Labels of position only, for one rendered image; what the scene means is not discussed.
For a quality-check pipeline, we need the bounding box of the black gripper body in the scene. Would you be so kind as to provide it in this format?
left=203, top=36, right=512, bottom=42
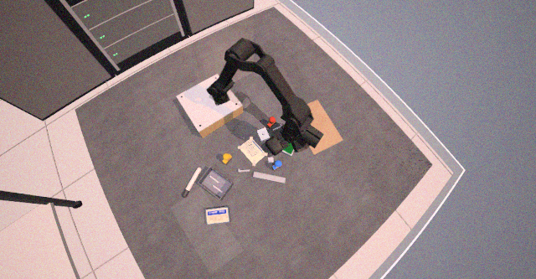
left=265, top=125, right=298, bottom=156

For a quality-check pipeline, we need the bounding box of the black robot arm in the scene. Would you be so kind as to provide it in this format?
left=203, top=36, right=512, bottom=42
left=207, top=38, right=324, bottom=152

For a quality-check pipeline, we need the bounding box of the cream inspection card taped down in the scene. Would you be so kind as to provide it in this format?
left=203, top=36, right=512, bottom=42
left=238, top=137, right=267, bottom=166

